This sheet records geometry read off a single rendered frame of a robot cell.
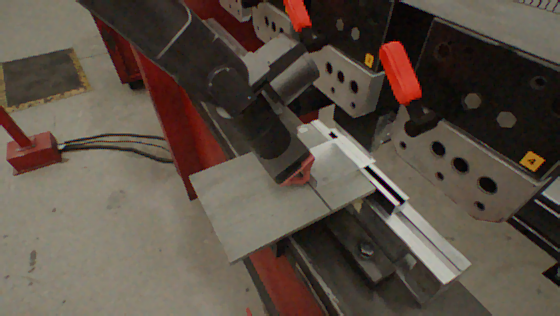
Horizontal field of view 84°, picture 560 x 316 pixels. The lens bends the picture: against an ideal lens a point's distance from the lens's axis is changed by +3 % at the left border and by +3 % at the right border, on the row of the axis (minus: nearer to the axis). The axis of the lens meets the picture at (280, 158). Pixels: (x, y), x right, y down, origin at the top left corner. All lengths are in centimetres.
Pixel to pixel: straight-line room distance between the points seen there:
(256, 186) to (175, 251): 118
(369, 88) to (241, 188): 25
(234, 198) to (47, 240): 156
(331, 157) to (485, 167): 28
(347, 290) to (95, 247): 146
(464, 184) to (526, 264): 157
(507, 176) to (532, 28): 12
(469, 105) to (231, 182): 35
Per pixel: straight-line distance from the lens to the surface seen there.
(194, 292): 154
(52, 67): 347
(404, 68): 34
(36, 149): 234
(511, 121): 33
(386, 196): 52
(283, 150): 42
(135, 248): 173
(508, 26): 31
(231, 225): 47
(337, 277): 57
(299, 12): 47
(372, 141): 50
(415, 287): 57
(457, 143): 36
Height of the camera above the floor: 139
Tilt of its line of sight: 46 degrees down
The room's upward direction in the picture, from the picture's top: straight up
